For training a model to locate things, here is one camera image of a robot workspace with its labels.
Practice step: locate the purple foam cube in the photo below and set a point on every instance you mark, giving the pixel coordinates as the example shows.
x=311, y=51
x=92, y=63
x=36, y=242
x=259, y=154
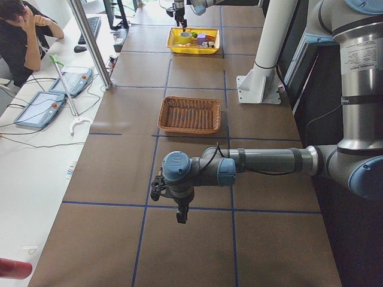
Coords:
x=201, y=38

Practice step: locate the red cylinder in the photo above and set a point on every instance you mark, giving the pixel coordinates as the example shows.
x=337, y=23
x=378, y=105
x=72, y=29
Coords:
x=12, y=269

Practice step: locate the toy panda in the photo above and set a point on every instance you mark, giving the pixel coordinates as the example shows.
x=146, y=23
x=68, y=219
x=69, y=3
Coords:
x=208, y=44

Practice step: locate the yellow plastic basket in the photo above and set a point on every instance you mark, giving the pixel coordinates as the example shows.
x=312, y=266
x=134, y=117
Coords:
x=176, y=47

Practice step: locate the seated person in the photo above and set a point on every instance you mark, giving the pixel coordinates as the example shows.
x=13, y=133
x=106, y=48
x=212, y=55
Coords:
x=23, y=38

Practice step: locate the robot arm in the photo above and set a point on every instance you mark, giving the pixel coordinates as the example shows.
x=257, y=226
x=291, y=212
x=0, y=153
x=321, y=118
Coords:
x=355, y=162
x=200, y=6

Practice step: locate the lower teach pendant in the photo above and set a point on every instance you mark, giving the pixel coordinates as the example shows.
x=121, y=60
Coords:
x=40, y=111

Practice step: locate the upper teach pendant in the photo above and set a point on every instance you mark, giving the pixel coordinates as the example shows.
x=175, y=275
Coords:
x=77, y=78

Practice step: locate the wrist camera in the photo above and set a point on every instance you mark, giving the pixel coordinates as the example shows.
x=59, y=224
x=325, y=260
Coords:
x=170, y=12
x=158, y=188

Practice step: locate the reacher grabber stick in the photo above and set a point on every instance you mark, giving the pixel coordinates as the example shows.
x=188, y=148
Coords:
x=60, y=85

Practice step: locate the yellow tape roll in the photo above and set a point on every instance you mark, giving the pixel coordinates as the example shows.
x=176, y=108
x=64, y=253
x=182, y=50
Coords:
x=185, y=38

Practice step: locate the black monitor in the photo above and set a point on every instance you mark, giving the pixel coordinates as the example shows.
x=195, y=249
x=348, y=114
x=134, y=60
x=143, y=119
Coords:
x=118, y=12

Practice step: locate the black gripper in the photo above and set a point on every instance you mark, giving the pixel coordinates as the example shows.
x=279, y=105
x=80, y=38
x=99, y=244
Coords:
x=181, y=201
x=179, y=12

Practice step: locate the black computer mouse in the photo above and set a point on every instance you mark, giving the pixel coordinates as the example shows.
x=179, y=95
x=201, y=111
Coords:
x=79, y=49

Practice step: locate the orange toy carrot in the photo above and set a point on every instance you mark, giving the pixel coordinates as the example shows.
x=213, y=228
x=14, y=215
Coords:
x=210, y=38

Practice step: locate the teach pendant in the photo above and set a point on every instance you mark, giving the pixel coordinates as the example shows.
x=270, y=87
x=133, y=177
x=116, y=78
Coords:
x=40, y=111
x=77, y=78

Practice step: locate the aluminium frame post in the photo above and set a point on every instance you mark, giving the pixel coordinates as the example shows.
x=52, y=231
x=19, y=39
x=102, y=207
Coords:
x=81, y=19

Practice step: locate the brown wicker basket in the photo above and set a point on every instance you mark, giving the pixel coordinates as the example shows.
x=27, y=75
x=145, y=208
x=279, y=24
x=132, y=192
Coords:
x=190, y=115

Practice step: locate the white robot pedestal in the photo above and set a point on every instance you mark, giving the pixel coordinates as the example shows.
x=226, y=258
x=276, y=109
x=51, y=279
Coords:
x=260, y=84

